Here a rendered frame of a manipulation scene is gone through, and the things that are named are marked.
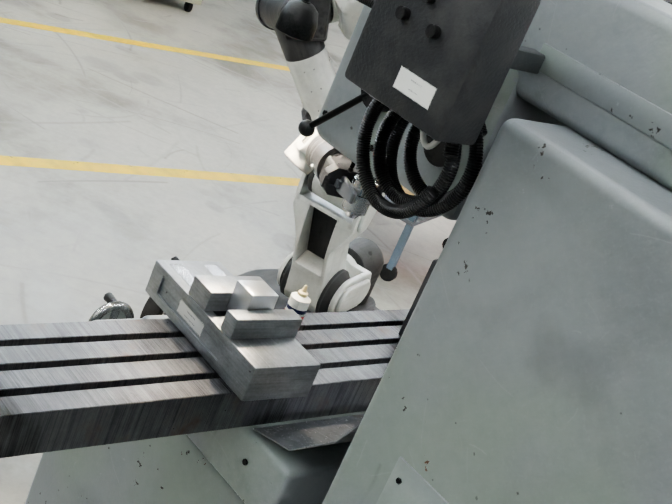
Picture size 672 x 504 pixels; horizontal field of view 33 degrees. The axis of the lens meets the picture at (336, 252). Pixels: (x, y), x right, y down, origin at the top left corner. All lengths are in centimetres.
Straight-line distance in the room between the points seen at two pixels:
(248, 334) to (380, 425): 37
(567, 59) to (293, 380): 73
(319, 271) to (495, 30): 160
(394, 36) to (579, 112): 30
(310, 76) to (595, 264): 111
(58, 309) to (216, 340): 195
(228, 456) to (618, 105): 94
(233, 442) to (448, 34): 91
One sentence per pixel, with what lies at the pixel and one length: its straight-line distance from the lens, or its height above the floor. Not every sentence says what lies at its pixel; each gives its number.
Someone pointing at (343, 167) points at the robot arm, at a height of 127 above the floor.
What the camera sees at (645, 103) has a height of 165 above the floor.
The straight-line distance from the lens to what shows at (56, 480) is 257.
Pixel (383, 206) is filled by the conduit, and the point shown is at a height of 136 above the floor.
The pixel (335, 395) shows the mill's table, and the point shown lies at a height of 87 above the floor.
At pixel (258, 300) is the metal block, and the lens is 199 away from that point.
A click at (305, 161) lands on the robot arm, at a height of 120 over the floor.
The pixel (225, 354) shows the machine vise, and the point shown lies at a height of 95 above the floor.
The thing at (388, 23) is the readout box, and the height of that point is 161.
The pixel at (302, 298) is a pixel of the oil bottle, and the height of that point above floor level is 99.
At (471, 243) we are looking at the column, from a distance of 159.
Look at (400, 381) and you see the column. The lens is 168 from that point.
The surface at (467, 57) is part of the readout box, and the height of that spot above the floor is 163.
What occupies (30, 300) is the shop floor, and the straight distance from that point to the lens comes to 391.
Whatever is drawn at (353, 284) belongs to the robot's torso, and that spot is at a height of 72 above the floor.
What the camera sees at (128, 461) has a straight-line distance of 234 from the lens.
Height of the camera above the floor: 187
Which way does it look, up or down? 21 degrees down
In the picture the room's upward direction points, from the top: 24 degrees clockwise
